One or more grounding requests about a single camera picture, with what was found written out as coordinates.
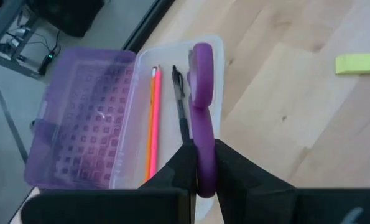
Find grey metal table frame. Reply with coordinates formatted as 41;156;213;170
0;0;41;78

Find black equipment case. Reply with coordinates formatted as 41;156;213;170
25;0;106;38

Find yellow sticky note pad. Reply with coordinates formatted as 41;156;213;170
335;52;370;75

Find black table edge rail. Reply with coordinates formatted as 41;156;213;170
122;0;176;54

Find clear pencil case purple lid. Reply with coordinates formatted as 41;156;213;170
23;34;226;222

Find orange pencil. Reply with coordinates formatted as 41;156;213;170
144;66;157;183

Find black power adapter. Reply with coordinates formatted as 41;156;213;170
37;51;60;77

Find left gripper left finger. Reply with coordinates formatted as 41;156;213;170
119;141;198;224

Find pink pencil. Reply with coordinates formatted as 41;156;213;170
149;67;163;180

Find purple handled scissors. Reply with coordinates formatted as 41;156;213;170
186;42;218;199

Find black pen gold print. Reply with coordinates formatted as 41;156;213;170
171;65;192;144

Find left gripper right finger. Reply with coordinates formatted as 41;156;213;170
215;139;297;224

